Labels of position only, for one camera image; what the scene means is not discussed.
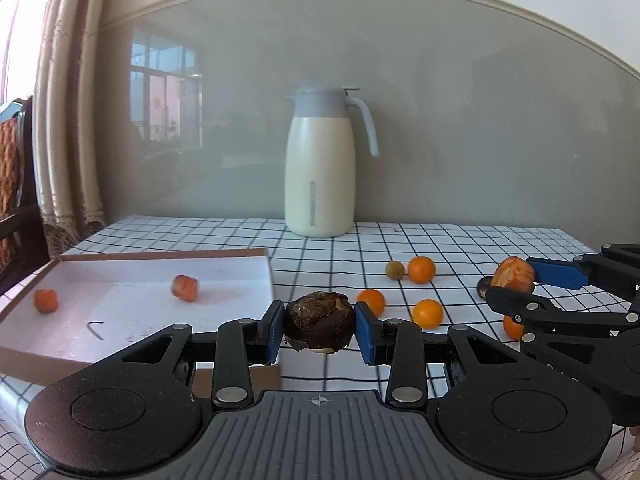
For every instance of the dark brown dried fruit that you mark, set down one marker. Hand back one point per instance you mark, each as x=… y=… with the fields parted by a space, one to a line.
x=321 y=321

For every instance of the cream thermos jug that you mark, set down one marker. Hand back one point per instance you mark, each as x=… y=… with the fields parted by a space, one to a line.
x=320 y=161

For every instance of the small orange fruit in box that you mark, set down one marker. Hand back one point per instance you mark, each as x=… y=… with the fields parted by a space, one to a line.
x=46 y=300

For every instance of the wooden chair with cushion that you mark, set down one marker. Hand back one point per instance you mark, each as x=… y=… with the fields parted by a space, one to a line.
x=23 y=244

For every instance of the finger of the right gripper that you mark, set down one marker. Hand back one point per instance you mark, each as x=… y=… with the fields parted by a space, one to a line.
x=538 y=313
x=615 y=269

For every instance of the beige curtain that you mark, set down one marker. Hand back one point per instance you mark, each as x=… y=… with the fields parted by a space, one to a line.
x=63 y=130

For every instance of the small brown longan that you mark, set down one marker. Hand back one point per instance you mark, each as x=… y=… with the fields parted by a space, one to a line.
x=395 y=270

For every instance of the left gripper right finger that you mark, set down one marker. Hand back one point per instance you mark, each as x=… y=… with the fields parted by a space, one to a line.
x=405 y=348

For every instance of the small orange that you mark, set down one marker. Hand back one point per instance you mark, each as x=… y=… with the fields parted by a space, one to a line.
x=374 y=299

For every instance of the peeled orange piece in box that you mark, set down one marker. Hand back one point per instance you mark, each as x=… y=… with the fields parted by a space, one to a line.
x=185 y=288

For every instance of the dark chestnut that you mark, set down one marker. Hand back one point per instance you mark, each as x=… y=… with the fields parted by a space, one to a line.
x=483 y=285

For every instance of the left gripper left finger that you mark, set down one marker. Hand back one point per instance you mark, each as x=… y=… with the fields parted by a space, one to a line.
x=235 y=365

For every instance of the black hex key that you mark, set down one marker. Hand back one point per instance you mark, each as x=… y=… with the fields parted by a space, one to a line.
x=92 y=327

